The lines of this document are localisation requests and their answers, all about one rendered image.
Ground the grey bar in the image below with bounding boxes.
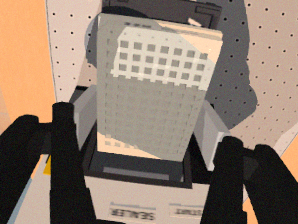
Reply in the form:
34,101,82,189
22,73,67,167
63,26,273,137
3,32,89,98
103,167,169,180

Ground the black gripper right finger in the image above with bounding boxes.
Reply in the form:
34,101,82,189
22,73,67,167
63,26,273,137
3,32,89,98
193,100,298,224

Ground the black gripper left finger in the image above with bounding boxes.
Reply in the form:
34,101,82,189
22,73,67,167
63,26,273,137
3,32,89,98
0,84,98,224

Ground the white multiwell plate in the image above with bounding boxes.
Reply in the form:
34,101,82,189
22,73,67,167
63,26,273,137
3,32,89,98
97,13,223,162

